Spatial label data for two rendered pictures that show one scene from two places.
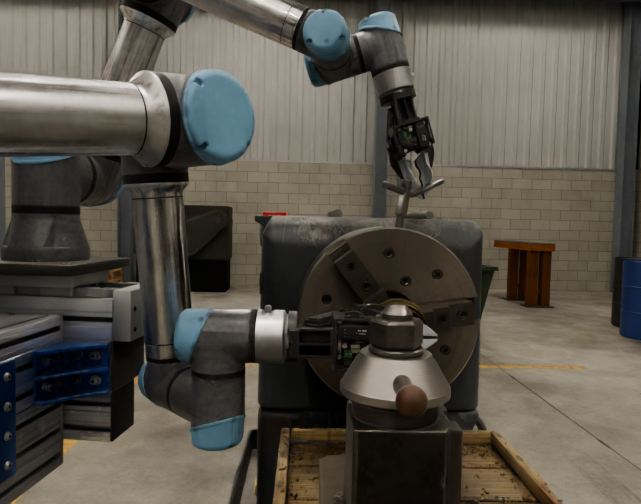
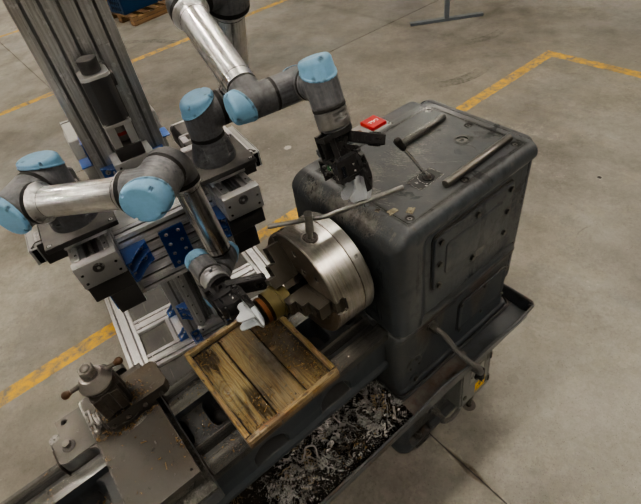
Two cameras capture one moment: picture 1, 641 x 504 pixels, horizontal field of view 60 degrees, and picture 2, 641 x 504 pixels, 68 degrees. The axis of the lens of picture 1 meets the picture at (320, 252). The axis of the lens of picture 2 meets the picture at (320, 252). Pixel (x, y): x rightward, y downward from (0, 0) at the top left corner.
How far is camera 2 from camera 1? 1.33 m
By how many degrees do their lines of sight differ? 66
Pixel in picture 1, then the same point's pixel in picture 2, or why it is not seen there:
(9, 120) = (70, 211)
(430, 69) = not seen: outside the picture
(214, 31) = not seen: outside the picture
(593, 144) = not seen: outside the picture
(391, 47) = (312, 97)
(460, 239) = (383, 246)
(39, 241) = (197, 158)
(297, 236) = (303, 193)
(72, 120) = (88, 208)
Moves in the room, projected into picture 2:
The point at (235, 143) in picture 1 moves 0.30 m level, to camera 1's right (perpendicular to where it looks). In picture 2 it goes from (153, 215) to (209, 279)
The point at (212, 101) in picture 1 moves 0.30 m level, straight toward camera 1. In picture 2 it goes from (131, 202) to (12, 278)
